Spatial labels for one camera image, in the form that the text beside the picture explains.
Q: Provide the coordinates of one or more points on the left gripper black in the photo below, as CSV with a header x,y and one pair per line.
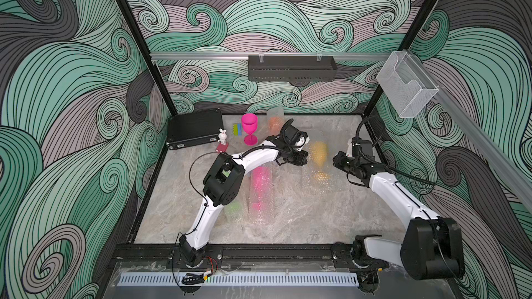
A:
x,y
301,158

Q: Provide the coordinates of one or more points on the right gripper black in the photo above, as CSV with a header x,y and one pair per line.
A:
x,y
337,161

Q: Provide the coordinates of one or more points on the yellow wine glass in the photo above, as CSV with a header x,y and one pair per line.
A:
x,y
318,153

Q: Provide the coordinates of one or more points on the bubble wrap sheet of yellow glass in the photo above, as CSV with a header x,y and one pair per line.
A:
x,y
311,186

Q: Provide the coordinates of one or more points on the pink wine glass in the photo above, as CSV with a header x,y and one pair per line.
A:
x,y
249,124

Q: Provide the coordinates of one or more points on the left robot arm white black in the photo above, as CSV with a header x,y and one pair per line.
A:
x,y
223,181

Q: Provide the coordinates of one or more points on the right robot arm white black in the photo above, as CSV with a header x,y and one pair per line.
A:
x,y
432,246

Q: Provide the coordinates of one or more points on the orange glass in bubble wrap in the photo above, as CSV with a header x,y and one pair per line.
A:
x,y
275,120

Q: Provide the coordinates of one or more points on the green glass in bubble wrap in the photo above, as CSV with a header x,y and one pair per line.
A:
x,y
235,212

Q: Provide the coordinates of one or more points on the green blue small block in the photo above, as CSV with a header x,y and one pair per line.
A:
x,y
237,129

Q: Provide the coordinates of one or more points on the white bunny figurine pink base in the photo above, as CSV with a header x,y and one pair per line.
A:
x,y
222,141

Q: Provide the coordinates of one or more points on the black case box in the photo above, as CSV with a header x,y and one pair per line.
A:
x,y
197,128

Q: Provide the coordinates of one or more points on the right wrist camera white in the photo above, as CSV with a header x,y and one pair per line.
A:
x,y
355,148

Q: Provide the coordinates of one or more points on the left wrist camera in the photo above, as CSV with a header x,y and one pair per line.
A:
x,y
293,135

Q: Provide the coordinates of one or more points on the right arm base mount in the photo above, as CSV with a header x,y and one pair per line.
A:
x,y
354,256

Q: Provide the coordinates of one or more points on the black wall tray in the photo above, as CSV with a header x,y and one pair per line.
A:
x,y
297,69

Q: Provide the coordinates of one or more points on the clear plastic wall bin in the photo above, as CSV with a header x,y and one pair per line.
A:
x,y
406,83

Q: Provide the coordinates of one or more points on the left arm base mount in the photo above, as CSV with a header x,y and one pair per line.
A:
x,y
209,257

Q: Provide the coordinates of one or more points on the aluminium rail back wall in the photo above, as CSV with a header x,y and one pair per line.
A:
x,y
211,55

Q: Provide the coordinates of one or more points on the aluminium rail wall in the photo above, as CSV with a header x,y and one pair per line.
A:
x,y
211,55
496,121

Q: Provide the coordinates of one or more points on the aluminium rail right wall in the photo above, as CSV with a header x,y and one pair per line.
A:
x,y
496,121

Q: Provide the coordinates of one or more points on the white slotted cable duct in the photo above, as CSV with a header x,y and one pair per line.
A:
x,y
243,279

